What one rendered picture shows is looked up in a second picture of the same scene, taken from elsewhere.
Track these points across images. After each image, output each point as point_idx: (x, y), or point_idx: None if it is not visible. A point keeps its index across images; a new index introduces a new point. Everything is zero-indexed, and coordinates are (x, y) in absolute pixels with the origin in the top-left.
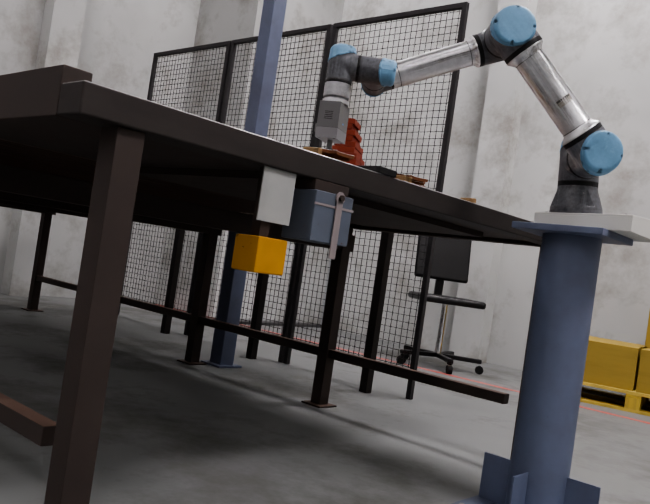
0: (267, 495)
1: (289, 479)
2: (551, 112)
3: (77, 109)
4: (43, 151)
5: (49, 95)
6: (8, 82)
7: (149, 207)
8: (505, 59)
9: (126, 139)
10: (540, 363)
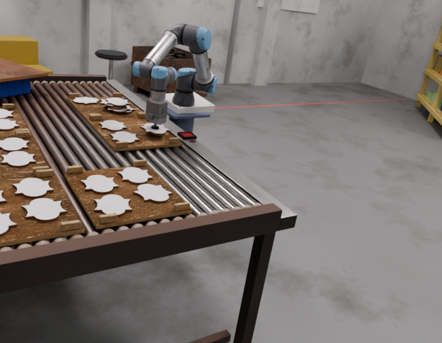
0: (141, 287)
1: (118, 274)
2: (202, 72)
3: (293, 226)
4: None
5: (272, 224)
6: (232, 224)
7: None
8: (196, 52)
9: None
10: None
